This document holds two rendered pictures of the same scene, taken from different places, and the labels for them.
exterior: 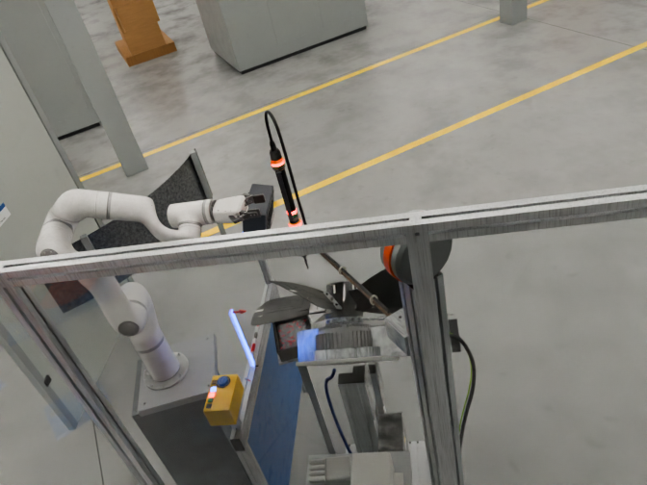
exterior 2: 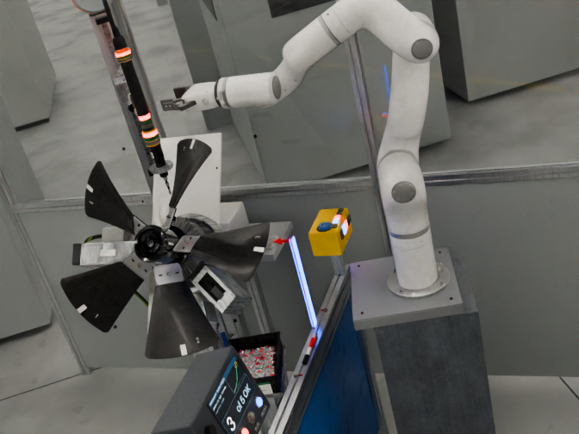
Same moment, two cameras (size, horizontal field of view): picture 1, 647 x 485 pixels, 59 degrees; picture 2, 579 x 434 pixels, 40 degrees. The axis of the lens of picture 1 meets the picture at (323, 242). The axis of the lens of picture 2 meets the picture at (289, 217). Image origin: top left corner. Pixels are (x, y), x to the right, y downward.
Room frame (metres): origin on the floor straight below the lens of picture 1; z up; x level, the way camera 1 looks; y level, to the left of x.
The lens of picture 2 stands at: (3.70, 0.81, 2.32)
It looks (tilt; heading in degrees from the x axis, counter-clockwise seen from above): 27 degrees down; 191
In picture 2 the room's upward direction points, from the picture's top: 15 degrees counter-clockwise
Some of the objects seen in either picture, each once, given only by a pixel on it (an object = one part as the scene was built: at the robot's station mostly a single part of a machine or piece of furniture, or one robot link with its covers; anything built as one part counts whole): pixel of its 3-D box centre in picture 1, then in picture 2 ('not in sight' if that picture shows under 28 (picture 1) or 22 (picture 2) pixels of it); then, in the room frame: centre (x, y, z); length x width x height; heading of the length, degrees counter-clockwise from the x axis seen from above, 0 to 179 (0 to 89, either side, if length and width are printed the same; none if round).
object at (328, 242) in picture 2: not in sight; (331, 233); (1.42, 0.49, 1.02); 0.16 x 0.10 x 0.11; 167
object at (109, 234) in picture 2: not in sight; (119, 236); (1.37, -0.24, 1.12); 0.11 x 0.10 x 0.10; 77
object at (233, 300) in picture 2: not in sight; (222, 290); (1.61, 0.13, 0.98); 0.20 x 0.16 x 0.20; 167
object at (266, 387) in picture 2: not in sight; (253, 365); (1.84, 0.23, 0.85); 0.22 x 0.17 x 0.07; 2
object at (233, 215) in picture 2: not in sight; (221, 224); (1.02, 0.02, 0.92); 0.17 x 0.16 x 0.11; 167
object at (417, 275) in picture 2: not in sight; (414, 255); (1.69, 0.76, 1.06); 0.19 x 0.19 x 0.18
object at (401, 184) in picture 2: not in sight; (403, 197); (1.72, 0.76, 1.27); 0.19 x 0.12 x 0.24; 2
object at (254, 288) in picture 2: not in sight; (266, 329); (1.06, 0.09, 0.42); 0.04 x 0.04 x 0.83; 77
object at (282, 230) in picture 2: not in sight; (240, 242); (1.06, 0.09, 0.85); 0.36 x 0.24 x 0.03; 77
